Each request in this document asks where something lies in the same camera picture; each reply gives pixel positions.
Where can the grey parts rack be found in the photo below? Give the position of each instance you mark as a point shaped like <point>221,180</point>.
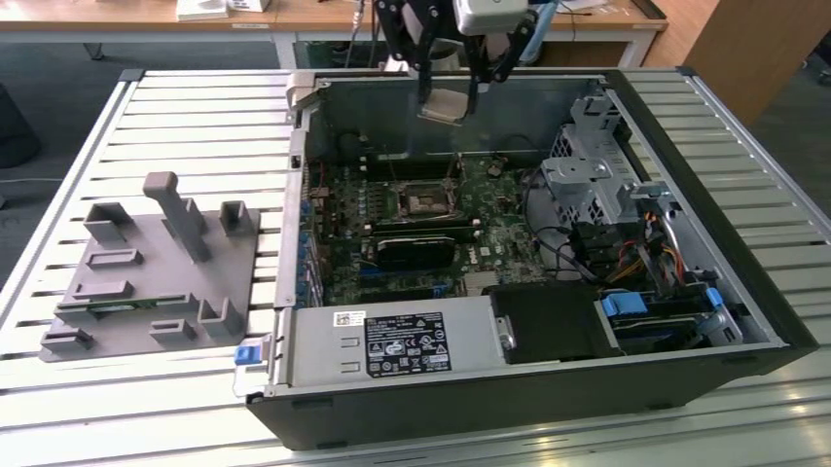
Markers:
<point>156,282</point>

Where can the silver drive cage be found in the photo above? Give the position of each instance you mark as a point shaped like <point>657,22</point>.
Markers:
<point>577,190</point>

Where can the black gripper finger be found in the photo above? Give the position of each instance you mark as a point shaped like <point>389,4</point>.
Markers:
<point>500,73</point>
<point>424,73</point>

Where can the thin metal locking lever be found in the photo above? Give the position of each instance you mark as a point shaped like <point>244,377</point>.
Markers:
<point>392,170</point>

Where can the silver power supply unit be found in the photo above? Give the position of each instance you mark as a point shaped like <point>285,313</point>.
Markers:
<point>310,350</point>

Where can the white box with dark label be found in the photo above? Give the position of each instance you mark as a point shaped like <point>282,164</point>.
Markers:
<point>249,5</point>

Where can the wooden cabinet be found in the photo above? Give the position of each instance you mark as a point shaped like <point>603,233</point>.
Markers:
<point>747,48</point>

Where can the green motherboard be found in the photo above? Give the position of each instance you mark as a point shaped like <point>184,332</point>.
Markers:
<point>500,243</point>

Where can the blue case latch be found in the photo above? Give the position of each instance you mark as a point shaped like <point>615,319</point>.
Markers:
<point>246,355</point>

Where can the silver CPU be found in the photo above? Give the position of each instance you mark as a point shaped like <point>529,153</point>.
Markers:
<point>443,104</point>

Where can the black CPU socket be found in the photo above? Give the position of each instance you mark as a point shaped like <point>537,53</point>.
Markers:
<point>424,200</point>

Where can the black RAM stick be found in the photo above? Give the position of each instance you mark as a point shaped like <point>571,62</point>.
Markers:
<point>421,226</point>

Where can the small black graphics card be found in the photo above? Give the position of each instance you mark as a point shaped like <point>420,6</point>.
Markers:
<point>415,253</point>

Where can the blue disk carrier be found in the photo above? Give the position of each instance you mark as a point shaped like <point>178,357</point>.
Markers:
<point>623,305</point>

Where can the small silver heat sink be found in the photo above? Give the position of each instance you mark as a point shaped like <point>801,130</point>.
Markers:
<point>481,283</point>

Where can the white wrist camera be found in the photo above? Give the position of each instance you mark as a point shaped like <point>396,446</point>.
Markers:
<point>487,17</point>

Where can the green RAM stick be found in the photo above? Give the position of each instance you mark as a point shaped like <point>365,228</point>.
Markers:
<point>145,304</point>

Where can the black RAM slot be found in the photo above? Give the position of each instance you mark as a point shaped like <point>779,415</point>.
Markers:
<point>421,170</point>

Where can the small blue clip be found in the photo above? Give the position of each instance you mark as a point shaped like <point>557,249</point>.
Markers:
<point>712,298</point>

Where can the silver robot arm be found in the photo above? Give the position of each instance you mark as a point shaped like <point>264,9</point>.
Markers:
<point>544,24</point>

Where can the wooden desk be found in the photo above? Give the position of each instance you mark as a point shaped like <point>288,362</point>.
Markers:
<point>129,24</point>
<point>616,23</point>

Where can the black PC case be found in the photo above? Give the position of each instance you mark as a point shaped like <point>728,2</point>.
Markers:
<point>453,413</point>

